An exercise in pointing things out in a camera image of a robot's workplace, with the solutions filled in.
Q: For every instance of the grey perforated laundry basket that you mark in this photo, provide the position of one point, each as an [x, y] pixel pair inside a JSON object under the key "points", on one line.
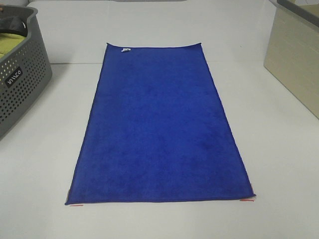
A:
{"points": [[24, 71]]}

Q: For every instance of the yellow-green towel in basket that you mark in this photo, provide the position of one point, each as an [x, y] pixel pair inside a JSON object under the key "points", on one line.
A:
{"points": [[8, 42]]}

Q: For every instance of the black cloth in basket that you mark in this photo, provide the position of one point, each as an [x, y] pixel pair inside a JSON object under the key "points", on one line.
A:
{"points": [[13, 25]]}

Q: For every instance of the blue towel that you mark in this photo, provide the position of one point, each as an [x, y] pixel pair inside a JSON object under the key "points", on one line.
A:
{"points": [[157, 132]]}

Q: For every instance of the beige storage bin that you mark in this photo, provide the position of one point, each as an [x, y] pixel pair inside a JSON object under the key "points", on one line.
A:
{"points": [[292, 55]]}

